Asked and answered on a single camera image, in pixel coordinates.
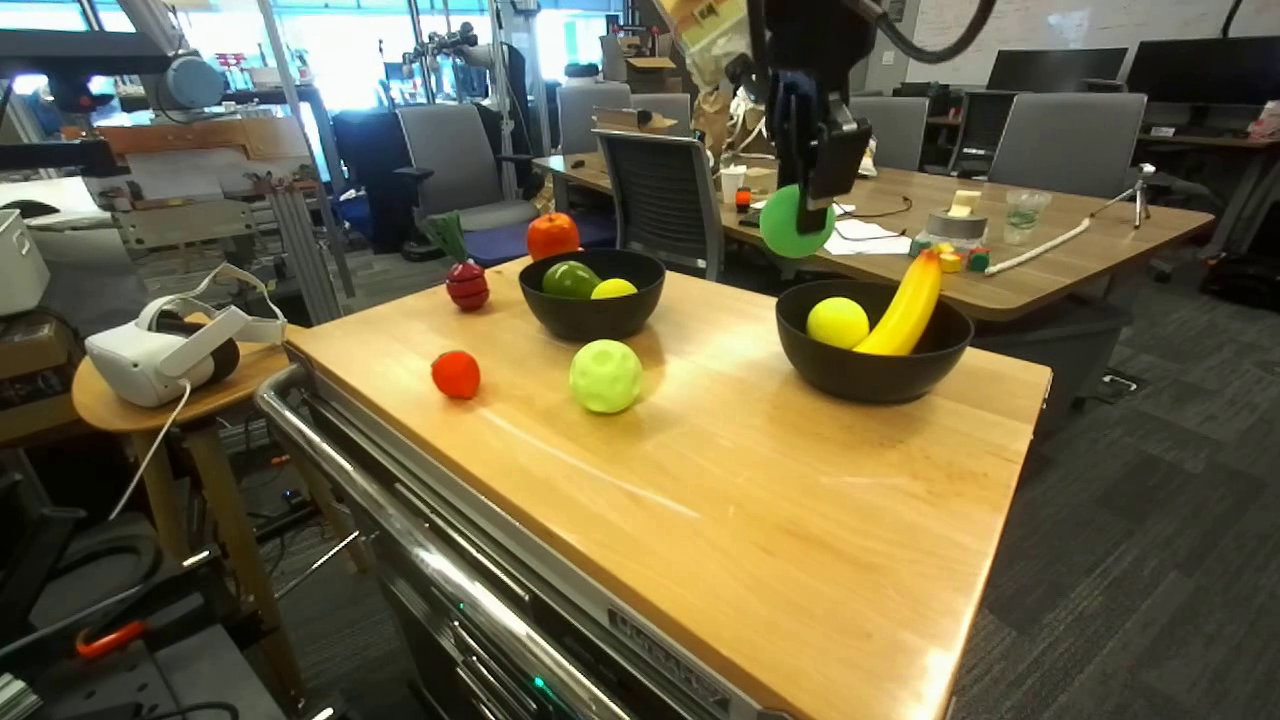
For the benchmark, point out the black bowl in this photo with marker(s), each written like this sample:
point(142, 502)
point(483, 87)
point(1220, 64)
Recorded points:
point(866, 376)
point(585, 320)

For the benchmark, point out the round wooden stool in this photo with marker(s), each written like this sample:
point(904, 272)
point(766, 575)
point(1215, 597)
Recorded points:
point(226, 400)

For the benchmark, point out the smooth green ball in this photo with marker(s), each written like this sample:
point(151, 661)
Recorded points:
point(786, 231)

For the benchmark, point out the orange apple toy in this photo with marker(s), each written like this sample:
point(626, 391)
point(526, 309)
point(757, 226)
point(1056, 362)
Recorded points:
point(553, 236)

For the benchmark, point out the green pepper toy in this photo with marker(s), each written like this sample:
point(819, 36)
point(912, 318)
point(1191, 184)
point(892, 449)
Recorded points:
point(568, 283)

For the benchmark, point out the white paper sheets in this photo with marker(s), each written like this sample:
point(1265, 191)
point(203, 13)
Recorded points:
point(866, 241)

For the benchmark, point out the clear plastic container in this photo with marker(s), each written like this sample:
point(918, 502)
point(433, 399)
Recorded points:
point(962, 226)

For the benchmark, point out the white plastic rod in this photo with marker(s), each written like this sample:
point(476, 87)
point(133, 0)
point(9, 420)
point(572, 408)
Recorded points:
point(1045, 244)

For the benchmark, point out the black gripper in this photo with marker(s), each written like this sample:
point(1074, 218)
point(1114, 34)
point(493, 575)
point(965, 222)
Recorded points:
point(814, 40)

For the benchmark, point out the light green dimpled ball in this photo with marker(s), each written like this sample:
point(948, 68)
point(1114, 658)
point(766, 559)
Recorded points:
point(606, 376)

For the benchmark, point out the black mesh office chair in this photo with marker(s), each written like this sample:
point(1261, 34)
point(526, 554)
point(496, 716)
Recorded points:
point(667, 202)

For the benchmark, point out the black computer monitor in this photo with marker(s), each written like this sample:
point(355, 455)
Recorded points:
point(1062, 68)
point(1200, 68)

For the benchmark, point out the red tomato toy green top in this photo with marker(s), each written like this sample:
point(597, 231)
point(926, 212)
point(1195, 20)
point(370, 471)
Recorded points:
point(458, 376)

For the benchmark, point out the wooden office desk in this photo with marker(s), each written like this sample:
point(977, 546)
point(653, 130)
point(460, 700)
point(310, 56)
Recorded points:
point(1067, 261)

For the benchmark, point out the red radish toy green leaves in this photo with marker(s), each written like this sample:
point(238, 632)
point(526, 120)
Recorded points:
point(471, 287)

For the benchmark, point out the white VR headset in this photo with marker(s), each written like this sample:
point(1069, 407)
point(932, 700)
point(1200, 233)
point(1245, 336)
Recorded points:
point(163, 354)

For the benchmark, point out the yellow banana toy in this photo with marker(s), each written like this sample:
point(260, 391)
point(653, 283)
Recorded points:
point(904, 307)

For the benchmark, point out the yellow toy block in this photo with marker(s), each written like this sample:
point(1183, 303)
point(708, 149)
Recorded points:
point(948, 257)

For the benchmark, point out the green toy block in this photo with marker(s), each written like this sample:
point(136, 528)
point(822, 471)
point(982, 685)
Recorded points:
point(977, 266)

